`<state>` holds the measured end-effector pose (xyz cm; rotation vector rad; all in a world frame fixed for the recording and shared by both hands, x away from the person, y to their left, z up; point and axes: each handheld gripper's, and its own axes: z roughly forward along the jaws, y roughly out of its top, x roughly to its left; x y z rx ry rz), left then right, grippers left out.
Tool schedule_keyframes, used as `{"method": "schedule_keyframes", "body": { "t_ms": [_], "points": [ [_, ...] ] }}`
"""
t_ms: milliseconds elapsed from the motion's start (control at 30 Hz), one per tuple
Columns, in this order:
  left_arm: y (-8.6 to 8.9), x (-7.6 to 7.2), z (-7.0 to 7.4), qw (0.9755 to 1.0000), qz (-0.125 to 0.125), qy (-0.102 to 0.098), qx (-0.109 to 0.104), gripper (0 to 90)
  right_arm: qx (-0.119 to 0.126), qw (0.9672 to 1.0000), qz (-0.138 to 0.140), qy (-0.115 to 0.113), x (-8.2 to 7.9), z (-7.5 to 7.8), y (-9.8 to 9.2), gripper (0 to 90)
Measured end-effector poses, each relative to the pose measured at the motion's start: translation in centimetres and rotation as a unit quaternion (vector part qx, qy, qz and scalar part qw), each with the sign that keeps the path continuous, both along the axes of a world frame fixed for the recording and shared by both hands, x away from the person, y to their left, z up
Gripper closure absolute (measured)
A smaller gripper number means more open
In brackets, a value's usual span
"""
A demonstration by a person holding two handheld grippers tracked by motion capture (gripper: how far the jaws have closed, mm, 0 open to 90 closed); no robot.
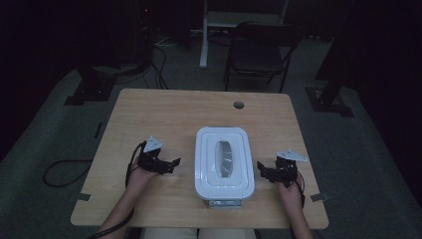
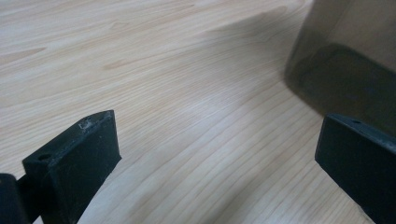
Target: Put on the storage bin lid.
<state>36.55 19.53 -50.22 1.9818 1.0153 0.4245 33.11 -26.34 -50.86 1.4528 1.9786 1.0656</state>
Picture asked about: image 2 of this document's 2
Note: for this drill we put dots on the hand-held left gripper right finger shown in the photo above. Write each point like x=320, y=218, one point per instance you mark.
x=364, y=168

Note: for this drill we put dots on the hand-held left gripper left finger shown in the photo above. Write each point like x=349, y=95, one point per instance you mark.
x=77, y=168

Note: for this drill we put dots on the brown transparent plastic container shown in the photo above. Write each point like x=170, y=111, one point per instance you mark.
x=348, y=62

